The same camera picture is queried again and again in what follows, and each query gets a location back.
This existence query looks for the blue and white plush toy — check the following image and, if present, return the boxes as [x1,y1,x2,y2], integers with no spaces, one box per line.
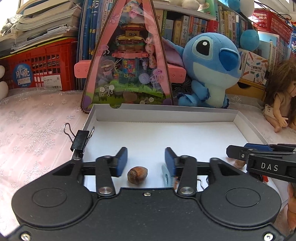
[225,0,255,18]

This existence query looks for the red plastic basket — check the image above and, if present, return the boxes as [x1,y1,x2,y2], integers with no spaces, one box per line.
[252,9,294,37]

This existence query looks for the person's right hand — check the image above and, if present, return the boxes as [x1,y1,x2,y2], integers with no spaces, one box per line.
[287,183,296,230]

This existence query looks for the blue upright booklets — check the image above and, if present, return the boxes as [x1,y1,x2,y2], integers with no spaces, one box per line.
[77,0,111,91]

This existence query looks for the blue printed bag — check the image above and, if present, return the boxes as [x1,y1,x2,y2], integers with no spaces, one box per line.
[288,22,296,54]

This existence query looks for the stack of paper books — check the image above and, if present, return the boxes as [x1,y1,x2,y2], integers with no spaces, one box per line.
[0,0,82,55]

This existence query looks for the pink snowflake tablecloth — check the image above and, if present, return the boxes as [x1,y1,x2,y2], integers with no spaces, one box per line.
[0,89,296,232]

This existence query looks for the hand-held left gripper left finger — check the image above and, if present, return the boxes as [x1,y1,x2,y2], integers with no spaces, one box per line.
[50,147,128,197]

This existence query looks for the red plastic crate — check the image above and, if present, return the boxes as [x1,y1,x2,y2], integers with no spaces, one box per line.
[0,38,78,92]

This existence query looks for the triangular pink toy display case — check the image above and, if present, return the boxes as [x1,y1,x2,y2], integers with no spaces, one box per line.
[74,0,187,114]

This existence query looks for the white cardboard box lid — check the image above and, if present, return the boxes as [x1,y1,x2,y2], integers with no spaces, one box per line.
[82,103,288,202]

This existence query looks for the coloured pencil box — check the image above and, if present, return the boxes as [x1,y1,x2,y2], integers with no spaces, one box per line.
[239,49,270,85]

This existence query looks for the brown acorn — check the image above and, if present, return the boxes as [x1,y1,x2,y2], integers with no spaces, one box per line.
[127,166,148,185]

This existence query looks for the blue alien plush toy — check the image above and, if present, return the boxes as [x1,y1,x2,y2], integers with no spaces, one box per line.
[162,32,242,109]

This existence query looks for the row of shelved books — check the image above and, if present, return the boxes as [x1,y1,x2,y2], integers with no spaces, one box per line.
[154,5,292,77]

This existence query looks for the blue ball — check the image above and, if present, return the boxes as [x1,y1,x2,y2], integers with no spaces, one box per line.
[240,29,260,49]

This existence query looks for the brown-haired doll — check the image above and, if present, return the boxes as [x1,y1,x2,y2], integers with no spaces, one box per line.
[262,61,296,133]

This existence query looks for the blue hair clip with bears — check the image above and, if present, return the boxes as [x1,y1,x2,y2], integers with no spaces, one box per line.
[161,164,179,189]

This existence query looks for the wooden drawer box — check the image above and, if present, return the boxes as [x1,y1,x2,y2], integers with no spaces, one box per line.
[225,79,266,101]

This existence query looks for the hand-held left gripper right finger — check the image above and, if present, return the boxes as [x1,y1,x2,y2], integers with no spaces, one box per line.
[165,147,250,197]

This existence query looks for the blue robot cat plush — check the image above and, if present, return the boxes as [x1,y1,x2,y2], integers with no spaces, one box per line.
[0,65,9,99]

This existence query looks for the grey cloth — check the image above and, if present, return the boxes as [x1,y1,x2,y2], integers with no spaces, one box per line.
[0,16,16,35]

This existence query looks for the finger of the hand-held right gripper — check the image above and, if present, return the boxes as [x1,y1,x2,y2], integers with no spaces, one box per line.
[226,145,255,161]
[244,143,296,152]

